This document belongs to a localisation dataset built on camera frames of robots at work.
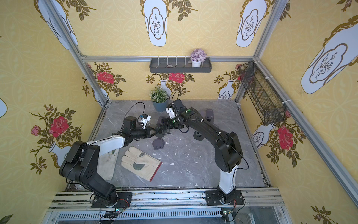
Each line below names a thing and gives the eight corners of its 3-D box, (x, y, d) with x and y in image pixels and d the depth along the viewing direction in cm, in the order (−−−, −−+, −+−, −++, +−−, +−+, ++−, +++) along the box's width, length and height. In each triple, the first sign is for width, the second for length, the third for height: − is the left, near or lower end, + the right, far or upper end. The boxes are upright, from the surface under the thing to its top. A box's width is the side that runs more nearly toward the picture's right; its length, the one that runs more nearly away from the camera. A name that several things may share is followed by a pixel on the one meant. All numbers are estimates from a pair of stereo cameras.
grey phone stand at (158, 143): (151, 149, 95) (151, 148, 93) (153, 139, 100) (152, 138, 98) (164, 149, 95) (164, 148, 93) (165, 139, 100) (164, 138, 98)
